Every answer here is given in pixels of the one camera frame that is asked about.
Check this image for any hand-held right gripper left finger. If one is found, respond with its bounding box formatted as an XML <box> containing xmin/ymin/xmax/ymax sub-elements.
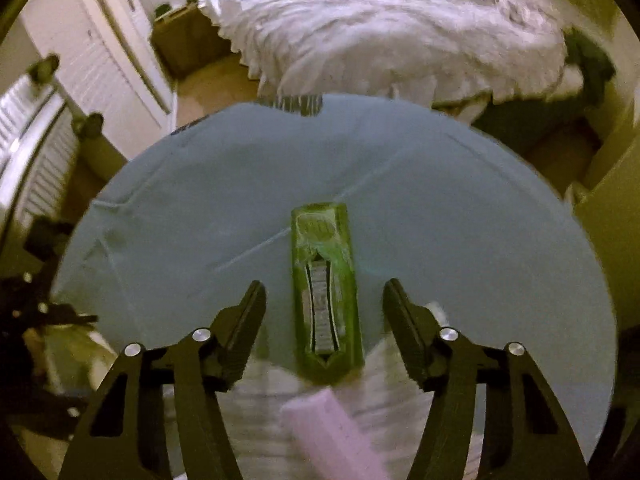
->
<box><xmin>57</xmin><ymin>280</ymin><xmax>267</xmax><ymax>480</ymax></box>

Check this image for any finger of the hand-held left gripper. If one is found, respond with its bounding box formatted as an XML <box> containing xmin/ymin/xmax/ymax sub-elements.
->
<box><xmin>46</xmin><ymin>309</ymin><xmax>99</xmax><ymax>329</ymax></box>

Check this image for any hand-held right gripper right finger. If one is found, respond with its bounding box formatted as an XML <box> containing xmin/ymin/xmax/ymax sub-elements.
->
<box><xmin>383</xmin><ymin>278</ymin><xmax>592</xmax><ymax>480</ymax></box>

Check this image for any long green package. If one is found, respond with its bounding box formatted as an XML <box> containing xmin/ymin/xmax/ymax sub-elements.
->
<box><xmin>290</xmin><ymin>201</ymin><xmax>365</xmax><ymax>387</ymax></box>

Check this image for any lilac and white bottle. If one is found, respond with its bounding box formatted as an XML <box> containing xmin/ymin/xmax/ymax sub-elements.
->
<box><xmin>280</xmin><ymin>385</ymin><xmax>392</xmax><ymax>480</ymax></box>

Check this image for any white striped cloth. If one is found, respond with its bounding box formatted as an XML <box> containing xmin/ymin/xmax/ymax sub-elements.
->
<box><xmin>219</xmin><ymin>302</ymin><xmax>489</xmax><ymax>480</ymax></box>

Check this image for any white hard-shell suitcase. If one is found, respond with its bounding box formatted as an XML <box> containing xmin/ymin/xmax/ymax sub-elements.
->
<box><xmin>0</xmin><ymin>54</ymin><xmax>109</xmax><ymax>247</ymax></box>

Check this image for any white dresser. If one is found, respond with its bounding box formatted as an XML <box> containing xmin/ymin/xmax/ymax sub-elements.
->
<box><xmin>565</xmin><ymin>105</ymin><xmax>640</xmax><ymax>322</ymax></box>

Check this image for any dark green bed sheet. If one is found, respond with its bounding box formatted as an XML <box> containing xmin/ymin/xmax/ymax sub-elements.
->
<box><xmin>470</xmin><ymin>27</ymin><xmax>619</xmax><ymax>152</ymax></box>

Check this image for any white louvred wardrobe door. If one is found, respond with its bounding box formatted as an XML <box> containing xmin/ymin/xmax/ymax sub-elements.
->
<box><xmin>22</xmin><ymin>0</ymin><xmax>179</xmax><ymax>132</ymax></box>

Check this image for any wooden nightstand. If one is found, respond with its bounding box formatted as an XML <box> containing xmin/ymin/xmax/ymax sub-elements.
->
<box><xmin>150</xmin><ymin>2</ymin><xmax>247</xmax><ymax>82</ymax></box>

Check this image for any bed with white duvet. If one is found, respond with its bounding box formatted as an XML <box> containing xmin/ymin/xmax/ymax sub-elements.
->
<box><xmin>196</xmin><ymin>0</ymin><xmax>572</xmax><ymax>112</ymax></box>

